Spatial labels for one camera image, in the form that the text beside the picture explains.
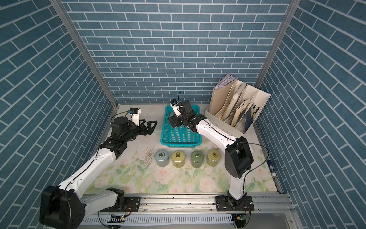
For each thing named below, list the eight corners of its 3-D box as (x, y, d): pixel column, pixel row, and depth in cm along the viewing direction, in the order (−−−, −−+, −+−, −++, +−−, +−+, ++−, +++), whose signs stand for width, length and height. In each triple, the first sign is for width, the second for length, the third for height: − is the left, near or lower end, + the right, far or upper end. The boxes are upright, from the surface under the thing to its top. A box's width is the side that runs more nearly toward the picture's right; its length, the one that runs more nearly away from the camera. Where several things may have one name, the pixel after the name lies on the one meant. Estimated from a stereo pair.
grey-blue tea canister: (156, 167, 89) (153, 161, 81) (158, 156, 93) (155, 149, 86) (168, 167, 89) (166, 161, 81) (169, 156, 93) (168, 149, 86)
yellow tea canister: (172, 168, 87) (171, 162, 81) (173, 156, 92) (172, 150, 85) (184, 168, 87) (184, 162, 81) (185, 156, 92) (184, 150, 86)
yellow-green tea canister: (207, 166, 89) (208, 160, 82) (206, 155, 94) (207, 149, 86) (219, 166, 89) (221, 160, 82) (217, 155, 94) (220, 149, 86)
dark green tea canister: (190, 168, 88) (191, 162, 81) (190, 155, 93) (191, 149, 86) (203, 168, 88) (204, 162, 81) (202, 156, 93) (203, 149, 86)
